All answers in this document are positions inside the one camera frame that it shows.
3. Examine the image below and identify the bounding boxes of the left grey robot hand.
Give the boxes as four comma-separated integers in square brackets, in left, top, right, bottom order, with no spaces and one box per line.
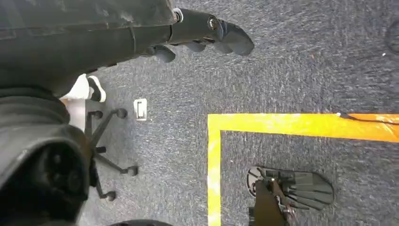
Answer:
[0,0,255,226]

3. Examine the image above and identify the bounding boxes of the white shoe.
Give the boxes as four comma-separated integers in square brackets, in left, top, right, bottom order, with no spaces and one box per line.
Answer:
[61,73,107,103]

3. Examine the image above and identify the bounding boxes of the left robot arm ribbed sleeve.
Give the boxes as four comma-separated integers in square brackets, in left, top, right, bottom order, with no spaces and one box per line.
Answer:
[0,88,70,129]

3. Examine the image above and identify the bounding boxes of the black castor office chair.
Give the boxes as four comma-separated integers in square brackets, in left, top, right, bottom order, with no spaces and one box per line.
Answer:
[66,99,140,202]

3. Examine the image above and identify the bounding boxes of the yellow floor tape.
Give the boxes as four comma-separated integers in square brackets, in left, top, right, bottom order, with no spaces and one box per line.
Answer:
[207,113,399,226]

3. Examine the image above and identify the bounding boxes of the black robot foot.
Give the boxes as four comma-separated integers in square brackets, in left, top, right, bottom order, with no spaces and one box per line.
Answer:
[246,166,335,226]

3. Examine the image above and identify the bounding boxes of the thin black floor cable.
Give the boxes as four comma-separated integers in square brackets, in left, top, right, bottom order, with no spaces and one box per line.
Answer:
[336,112,399,126]

